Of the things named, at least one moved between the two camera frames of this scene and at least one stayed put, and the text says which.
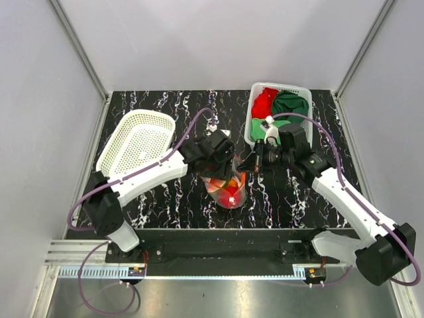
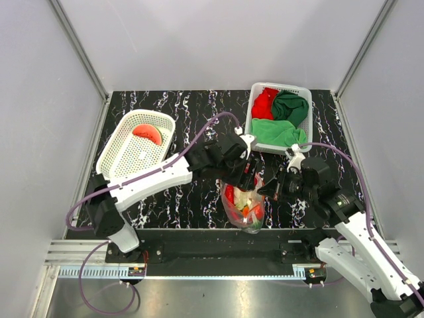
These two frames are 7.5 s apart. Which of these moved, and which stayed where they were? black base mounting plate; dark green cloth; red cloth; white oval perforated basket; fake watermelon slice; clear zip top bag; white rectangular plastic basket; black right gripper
Moved: black right gripper; fake watermelon slice; clear zip top bag
Stayed: dark green cloth; white rectangular plastic basket; red cloth; white oval perforated basket; black base mounting plate
